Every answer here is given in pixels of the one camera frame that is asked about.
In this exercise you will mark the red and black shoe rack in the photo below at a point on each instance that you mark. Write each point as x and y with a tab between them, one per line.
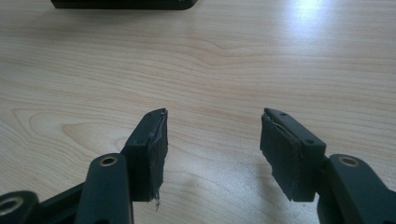
124	3

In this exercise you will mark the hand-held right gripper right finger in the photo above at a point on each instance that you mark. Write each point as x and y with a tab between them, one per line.
289	155

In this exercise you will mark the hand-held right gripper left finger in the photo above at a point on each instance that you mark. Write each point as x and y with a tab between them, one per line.
149	155

